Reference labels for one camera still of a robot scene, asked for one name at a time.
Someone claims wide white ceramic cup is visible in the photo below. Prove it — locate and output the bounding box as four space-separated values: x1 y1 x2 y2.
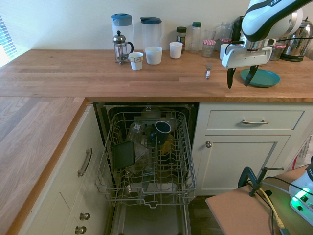
145 46 163 66

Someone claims glass French press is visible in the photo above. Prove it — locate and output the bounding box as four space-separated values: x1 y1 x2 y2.
112 30 134 66

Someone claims small white cup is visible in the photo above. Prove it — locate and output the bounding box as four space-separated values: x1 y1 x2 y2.
169 41 184 59

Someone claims clear drinking glass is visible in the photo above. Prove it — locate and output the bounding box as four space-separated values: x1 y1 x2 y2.
204 28 217 41

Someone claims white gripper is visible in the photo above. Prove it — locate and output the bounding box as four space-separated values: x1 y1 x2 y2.
221 45 273 89

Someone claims clear bottle green cap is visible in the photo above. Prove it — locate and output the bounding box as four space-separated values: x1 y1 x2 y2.
190 22 202 54

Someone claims grey wire dishwasher rack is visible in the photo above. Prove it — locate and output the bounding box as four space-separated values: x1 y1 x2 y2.
94 111 198 209

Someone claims built-in dishwasher with open door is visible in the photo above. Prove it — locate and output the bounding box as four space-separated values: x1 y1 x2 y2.
94 101 199 235

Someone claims curved metal cabinet handle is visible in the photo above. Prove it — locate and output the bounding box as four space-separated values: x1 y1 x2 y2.
77 147 93 178

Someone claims white base cabinet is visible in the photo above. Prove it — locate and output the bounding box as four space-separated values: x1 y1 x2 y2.
192 101 313 196

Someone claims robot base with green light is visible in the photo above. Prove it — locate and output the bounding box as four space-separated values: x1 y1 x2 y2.
288 156 313 220

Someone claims yellow ethernet cable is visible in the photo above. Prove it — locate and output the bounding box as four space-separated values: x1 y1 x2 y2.
258 186 286 230

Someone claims clear plastic container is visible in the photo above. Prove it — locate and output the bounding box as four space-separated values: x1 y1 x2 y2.
133 143 151 174

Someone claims pinkish robot mounting board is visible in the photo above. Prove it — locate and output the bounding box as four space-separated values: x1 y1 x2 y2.
205 165 313 235

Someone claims black camera cable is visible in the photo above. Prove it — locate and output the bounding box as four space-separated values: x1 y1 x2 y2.
224 36 313 53

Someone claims yellow plastic item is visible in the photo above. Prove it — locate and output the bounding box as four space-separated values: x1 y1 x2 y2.
160 138 175 155

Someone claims clear pitcher navy lid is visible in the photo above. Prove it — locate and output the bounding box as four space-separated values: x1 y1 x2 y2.
139 16 163 53

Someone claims stainless steel electric kettle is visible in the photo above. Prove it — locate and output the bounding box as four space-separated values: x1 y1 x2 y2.
280 16 313 62

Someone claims metal drawer pull handle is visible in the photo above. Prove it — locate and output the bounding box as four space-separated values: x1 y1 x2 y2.
241 119 269 125

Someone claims patterned paper cup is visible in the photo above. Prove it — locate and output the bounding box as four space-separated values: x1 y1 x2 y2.
128 52 144 71

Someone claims white corner cabinet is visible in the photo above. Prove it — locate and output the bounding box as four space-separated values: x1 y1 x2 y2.
17 102 115 235

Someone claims black square tray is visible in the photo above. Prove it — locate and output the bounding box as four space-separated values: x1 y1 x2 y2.
112 140 136 170

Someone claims white plastic bag red print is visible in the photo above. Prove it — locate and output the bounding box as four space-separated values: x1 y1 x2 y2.
292 132 313 172

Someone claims black shaker bottle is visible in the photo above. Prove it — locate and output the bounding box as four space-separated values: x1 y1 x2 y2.
232 16 245 42

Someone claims clear pitcher light blue lid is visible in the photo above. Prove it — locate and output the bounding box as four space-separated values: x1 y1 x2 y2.
110 13 134 49

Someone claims glass jar red checked lid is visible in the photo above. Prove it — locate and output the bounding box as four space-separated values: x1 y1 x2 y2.
270 42 287 62
201 39 217 58

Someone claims clear glass jar with label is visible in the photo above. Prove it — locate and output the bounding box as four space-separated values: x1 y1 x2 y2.
128 122 147 145

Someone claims spice jar dark lid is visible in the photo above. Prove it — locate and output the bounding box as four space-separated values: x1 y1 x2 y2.
176 26 187 51

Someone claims navy blue mug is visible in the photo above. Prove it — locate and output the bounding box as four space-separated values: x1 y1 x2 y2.
149 120 172 147

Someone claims dark green C-clamp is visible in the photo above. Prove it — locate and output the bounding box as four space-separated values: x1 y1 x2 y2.
238 166 285 198

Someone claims teal plastic plate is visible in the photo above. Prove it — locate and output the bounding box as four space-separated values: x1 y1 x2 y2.
240 68 281 88

